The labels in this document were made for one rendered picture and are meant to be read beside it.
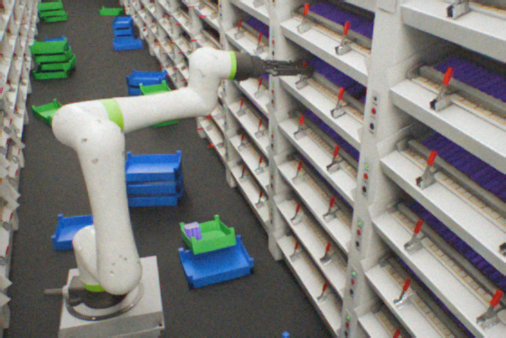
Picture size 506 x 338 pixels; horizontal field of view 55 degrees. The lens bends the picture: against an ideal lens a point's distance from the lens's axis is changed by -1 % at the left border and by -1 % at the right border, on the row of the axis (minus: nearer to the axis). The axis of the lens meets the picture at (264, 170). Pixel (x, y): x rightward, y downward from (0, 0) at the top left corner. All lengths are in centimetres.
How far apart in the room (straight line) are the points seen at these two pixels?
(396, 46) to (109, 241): 90
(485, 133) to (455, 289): 39
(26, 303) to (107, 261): 98
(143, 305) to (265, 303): 65
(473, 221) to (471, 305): 20
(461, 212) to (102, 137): 86
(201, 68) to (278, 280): 109
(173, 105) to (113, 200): 38
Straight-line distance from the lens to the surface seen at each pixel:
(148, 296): 170
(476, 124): 106
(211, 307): 213
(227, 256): 236
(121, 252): 142
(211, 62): 155
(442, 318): 138
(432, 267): 128
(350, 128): 145
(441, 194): 118
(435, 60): 129
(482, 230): 110
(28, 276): 250
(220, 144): 303
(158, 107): 153
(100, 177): 130
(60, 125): 141
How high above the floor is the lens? 152
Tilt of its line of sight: 30 degrees down
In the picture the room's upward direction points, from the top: straight up
